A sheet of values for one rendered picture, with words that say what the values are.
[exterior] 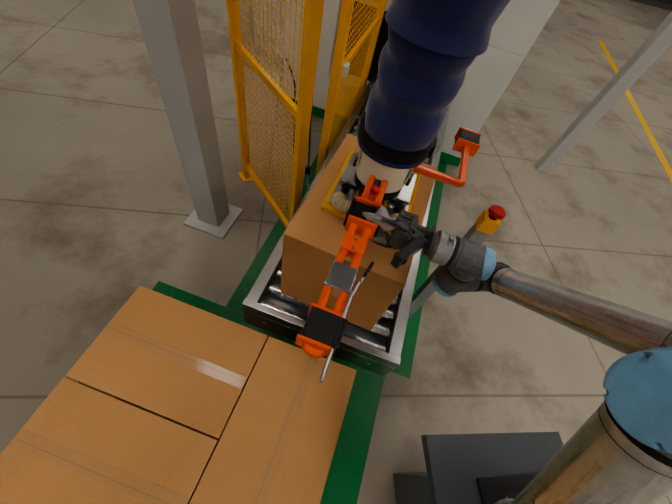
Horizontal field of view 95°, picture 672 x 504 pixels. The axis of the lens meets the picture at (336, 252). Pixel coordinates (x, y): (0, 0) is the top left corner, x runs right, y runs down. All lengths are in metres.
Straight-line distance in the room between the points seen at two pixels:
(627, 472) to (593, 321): 0.27
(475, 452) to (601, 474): 0.64
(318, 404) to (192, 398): 0.46
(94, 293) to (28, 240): 0.60
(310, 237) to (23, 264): 1.98
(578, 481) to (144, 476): 1.17
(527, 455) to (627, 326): 0.72
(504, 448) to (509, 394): 1.04
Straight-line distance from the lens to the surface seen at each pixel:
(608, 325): 0.79
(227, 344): 1.38
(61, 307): 2.34
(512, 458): 1.35
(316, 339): 0.65
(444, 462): 1.22
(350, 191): 1.08
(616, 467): 0.66
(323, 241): 0.95
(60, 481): 1.45
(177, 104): 1.79
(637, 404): 0.59
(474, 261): 0.88
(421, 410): 2.03
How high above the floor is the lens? 1.85
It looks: 55 degrees down
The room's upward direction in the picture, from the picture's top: 17 degrees clockwise
